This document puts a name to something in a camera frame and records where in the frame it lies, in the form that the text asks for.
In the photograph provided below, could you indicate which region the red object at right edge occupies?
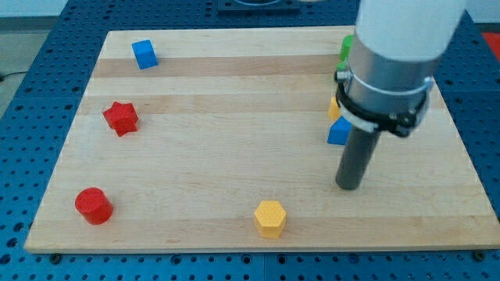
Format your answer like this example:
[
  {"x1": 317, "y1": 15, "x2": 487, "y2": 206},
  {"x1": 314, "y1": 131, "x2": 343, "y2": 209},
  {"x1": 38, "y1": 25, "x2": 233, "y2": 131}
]
[{"x1": 482, "y1": 32, "x2": 500, "y2": 60}]

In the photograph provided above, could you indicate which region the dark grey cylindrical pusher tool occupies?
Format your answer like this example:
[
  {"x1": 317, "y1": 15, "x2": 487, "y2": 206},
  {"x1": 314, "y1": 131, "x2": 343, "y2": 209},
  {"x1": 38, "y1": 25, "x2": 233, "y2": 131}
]
[{"x1": 335, "y1": 126, "x2": 380, "y2": 190}]

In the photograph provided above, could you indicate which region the blue block near tool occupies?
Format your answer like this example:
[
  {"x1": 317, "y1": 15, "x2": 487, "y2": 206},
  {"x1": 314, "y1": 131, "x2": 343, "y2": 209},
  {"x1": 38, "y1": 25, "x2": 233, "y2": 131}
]
[{"x1": 327, "y1": 117, "x2": 352, "y2": 145}]

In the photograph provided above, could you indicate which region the yellow block behind arm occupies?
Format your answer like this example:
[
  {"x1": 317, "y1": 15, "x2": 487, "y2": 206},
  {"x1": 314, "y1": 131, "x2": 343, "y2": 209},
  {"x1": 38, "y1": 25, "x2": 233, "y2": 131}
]
[{"x1": 328, "y1": 97, "x2": 341, "y2": 122}]

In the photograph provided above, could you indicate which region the yellow hexagon block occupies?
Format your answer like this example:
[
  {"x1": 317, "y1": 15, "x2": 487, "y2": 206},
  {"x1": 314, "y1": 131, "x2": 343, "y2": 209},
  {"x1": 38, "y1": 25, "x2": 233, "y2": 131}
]
[{"x1": 254, "y1": 201, "x2": 287, "y2": 238}]

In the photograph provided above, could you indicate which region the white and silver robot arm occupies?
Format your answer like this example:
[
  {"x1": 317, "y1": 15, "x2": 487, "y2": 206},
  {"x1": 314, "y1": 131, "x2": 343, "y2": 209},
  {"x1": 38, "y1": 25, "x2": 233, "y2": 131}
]
[{"x1": 334, "y1": 0, "x2": 466, "y2": 137}]

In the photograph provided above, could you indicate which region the blue cube block top left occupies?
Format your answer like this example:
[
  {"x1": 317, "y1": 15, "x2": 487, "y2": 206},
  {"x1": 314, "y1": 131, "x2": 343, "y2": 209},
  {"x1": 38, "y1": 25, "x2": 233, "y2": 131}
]
[{"x1": 131, "y1": 40, "x2": 158, "y2": 69}]

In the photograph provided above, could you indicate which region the green block behind arm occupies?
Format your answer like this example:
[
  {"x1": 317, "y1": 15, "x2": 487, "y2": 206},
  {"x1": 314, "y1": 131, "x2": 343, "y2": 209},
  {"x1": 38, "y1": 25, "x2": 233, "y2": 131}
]
[{"x1": 336, "y1": 34, "x2": 354, "y2": 70}]

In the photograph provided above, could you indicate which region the red star block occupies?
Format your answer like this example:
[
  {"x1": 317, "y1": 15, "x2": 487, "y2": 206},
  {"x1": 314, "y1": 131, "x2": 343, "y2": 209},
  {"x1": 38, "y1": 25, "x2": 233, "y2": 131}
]
[{"x1": 102, "y1": 101, "x2": 139, "y2": 137}]

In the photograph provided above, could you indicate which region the black cable at left edge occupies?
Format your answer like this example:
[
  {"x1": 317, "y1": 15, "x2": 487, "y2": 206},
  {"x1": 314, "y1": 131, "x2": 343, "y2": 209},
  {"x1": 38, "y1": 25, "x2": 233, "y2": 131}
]
[{"x1": 0, "y1": 70, "x2": 27, "y2": 83}]

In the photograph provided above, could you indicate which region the red cylinder block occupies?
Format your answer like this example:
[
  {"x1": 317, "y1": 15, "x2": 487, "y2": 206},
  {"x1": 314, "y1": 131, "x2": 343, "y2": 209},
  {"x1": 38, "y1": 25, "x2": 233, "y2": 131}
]
[{"x1": 74, "y1": 187, "x2": 114, "y2": 225}]

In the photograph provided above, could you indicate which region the wooden board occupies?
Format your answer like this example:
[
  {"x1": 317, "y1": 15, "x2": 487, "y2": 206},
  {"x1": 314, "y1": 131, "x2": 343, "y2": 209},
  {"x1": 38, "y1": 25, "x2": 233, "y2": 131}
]
[{"x1": 24, "y1": 26, "x2": 499, "y2": 254}]

